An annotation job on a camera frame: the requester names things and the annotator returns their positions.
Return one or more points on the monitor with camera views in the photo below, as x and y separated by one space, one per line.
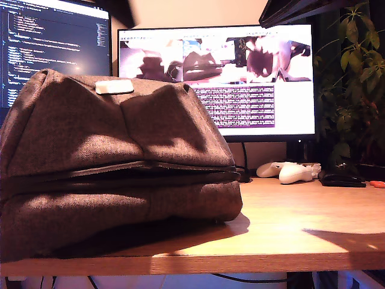
294 105

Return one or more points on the green leafy potted plant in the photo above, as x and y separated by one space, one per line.
355 99

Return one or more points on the grey fabric backpack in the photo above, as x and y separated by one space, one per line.
90 150

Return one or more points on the white handheld controller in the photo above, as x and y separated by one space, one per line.
293 174

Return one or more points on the monitor with dark code screen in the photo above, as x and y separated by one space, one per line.
60 39

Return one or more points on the black wallet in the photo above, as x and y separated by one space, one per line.
343 180

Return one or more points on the black table leg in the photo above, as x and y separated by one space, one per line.
299 281

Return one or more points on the orange small object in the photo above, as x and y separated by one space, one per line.
377 184

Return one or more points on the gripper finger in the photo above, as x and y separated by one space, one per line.
288 10

